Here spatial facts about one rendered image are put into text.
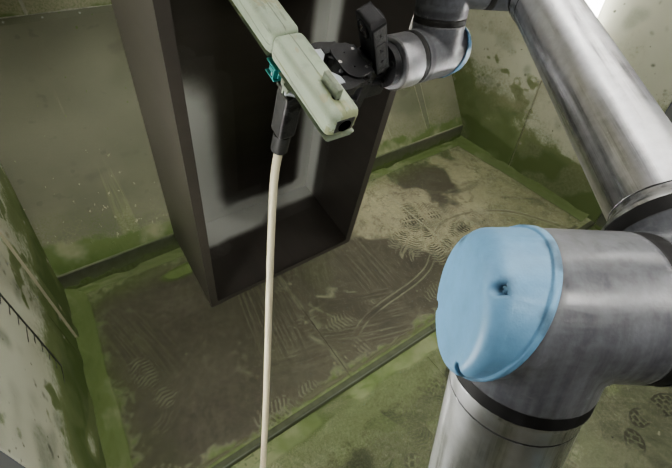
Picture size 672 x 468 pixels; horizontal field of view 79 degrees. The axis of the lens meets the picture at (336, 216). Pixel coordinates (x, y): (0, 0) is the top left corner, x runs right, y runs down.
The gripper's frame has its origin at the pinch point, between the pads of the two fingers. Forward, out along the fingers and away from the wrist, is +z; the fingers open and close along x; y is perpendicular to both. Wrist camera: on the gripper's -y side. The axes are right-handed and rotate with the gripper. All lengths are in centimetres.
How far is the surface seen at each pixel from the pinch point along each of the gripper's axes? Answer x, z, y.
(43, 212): 85, 47, 149
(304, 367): -33, -20, 136
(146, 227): 66, 10, 160
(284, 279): 9, -37, 154
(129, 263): 56, 23, 172
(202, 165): 41, -7, 81
